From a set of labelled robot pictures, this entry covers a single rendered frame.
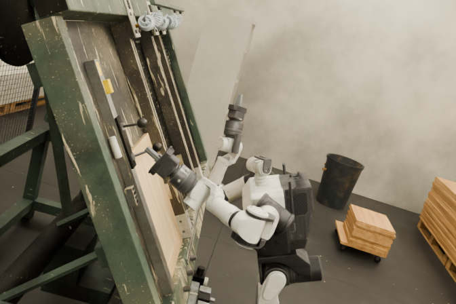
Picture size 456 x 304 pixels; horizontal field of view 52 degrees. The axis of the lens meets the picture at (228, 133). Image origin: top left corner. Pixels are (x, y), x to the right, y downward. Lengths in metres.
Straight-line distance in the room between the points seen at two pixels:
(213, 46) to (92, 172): 4.53
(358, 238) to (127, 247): 3.90
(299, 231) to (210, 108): 4.11
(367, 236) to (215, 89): 2.53
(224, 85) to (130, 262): 4.50
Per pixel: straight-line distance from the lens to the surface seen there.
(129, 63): 2.21
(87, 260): 1.80
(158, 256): 1.90
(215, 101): 5.99
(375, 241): 5.29
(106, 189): 1.56
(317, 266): 2.21
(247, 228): 1.58
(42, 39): 1.53
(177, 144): 2.78
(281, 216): 1.84
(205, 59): 5.96
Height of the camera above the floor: 1.96
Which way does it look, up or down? 13 degrees down
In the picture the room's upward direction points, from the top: 17 degrees clockwise
